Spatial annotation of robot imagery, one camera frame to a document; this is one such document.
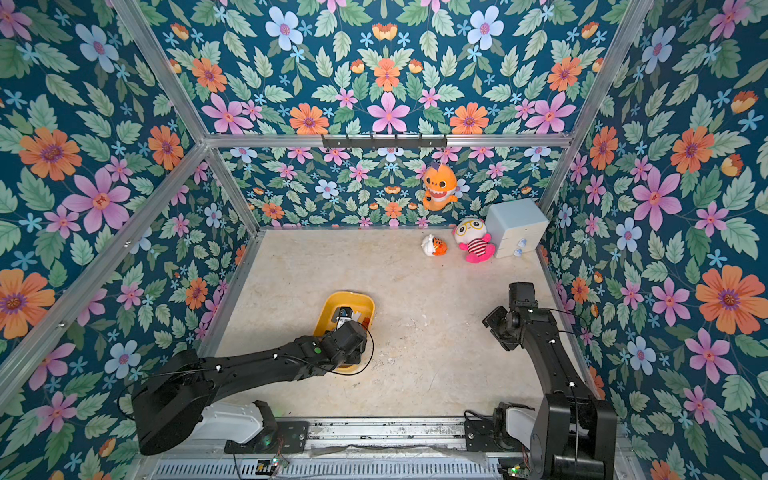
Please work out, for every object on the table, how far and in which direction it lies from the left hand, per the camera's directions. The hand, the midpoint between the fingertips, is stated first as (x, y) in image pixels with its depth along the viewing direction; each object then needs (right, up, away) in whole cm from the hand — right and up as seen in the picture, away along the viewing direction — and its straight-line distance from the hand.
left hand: (362, 345), depth 86 cm
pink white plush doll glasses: (+37, +34, +24) cm, 55 cm away
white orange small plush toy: (+23, +30, +21) cm, 43 cm away
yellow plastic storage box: (-1, +10, +7) cm, 12 cm away
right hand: (+38, +7, -1) cm, 38 cm away
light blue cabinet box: (+51, +36, +15) cm, 64 cm away
